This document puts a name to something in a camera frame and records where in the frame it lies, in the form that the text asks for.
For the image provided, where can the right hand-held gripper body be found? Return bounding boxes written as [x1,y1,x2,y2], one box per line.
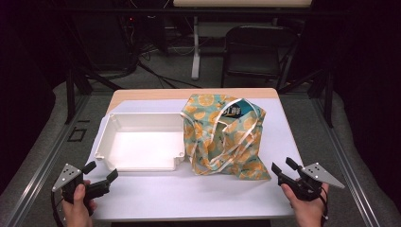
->
[277,162,345,202]

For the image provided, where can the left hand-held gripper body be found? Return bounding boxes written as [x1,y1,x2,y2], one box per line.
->
[51,163,112,209]

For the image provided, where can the white plastic bin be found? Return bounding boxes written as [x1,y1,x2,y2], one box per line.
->
[94,112,187,172]

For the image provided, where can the orange-print cloth bag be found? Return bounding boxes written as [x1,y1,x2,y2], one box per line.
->
[180,93,272,182]

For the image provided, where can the blue snack pouch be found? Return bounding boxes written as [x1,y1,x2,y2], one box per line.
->
[220,98,255,119]

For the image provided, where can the person's left hand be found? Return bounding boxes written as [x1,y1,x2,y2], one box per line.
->
[61,183,98,227]

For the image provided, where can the person's right hand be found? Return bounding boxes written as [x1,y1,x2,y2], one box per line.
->
[281,183,329,227]

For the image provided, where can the white table mat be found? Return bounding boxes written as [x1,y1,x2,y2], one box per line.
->
[86,97,308,220]

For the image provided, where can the black metal stand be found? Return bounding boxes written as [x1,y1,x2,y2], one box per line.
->
[64,67,125,125]
[278,67,335,129]

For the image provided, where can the black folding chair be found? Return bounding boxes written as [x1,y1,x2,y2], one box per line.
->
[220,25,299,91]

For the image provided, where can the dark computer case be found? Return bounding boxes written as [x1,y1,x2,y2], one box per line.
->
[70,12,134,72]

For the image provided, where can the white desk leg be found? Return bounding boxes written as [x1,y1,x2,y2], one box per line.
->
[190,15,202,81]

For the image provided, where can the beige desk top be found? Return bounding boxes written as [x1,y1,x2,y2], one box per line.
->
[172,0,313,9]

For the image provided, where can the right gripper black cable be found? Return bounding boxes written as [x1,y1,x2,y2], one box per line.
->
[319,185,331,222]

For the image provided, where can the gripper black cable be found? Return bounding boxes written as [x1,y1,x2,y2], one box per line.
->
[319,185,331,222]
[50,188,66,227]

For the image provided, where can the aluminium rail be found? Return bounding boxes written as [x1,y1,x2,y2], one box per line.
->
[310,94,383,227]
[5,94,93,227]

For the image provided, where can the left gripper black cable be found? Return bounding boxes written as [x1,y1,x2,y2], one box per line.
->
[50,188,66,227]

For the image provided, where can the black floor cables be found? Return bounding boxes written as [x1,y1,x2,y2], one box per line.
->
[136,60,202,90]

